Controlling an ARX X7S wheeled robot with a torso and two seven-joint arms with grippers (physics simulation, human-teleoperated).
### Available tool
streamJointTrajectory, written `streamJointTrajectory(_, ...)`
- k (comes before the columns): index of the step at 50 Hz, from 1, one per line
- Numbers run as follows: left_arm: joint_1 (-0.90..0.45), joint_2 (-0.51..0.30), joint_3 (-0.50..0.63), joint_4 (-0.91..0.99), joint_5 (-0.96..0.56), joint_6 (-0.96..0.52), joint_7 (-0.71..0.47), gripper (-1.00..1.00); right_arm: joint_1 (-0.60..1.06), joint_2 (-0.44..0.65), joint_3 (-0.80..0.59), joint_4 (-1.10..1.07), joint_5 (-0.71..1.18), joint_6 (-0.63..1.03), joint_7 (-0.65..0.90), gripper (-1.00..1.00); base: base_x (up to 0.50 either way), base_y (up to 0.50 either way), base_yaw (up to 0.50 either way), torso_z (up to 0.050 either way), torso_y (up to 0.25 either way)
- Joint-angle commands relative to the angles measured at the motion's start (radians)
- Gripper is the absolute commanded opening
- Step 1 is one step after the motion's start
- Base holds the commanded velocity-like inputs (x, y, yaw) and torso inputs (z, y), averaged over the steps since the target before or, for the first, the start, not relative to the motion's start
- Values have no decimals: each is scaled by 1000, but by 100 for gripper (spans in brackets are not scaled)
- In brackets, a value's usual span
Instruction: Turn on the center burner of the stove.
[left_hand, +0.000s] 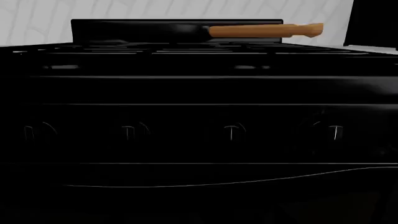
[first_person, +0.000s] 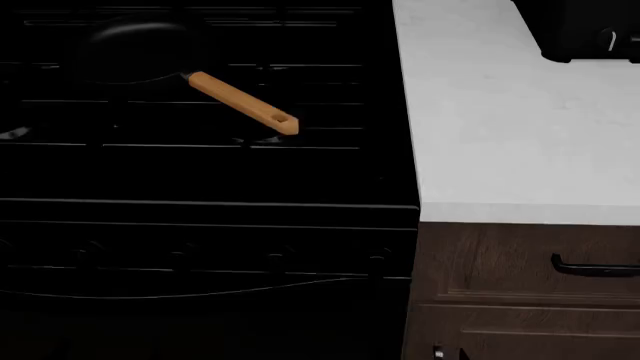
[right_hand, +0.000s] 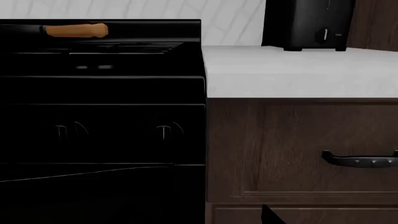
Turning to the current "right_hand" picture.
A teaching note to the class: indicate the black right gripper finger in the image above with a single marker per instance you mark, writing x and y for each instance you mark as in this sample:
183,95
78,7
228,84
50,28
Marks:
270,215

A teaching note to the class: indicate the black stove knob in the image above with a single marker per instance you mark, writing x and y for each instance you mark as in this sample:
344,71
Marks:
166,132
63,133

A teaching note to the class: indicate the black kitchen stove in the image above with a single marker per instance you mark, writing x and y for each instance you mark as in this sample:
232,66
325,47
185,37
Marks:
102,93

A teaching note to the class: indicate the dark wood cabinet drawer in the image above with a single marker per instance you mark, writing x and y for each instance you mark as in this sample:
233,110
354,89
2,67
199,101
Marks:
295,151

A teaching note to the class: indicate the black toaster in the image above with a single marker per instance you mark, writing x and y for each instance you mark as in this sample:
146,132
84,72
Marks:
306,23

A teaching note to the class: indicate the dark wood tall cabinet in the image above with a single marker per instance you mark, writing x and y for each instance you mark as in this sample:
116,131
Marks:
374,24

